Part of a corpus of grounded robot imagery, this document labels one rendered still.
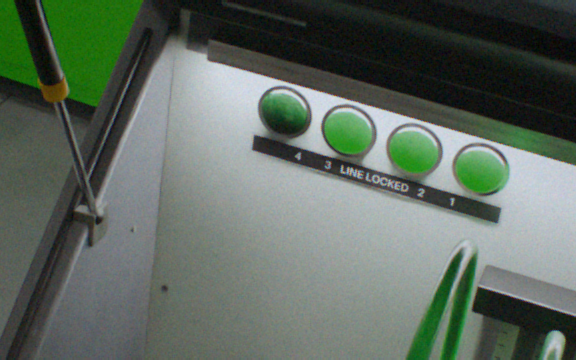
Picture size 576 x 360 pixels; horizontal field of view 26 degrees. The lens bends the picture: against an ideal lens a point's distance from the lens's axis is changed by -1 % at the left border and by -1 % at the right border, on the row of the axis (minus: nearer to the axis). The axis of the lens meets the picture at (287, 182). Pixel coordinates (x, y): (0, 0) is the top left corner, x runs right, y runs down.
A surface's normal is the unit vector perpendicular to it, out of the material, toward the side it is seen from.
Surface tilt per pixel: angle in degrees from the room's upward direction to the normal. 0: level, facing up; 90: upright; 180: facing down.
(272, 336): 90
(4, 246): 0
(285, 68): 90
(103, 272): 90
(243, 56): 90
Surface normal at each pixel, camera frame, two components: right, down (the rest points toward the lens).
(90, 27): -0.37, 0.43
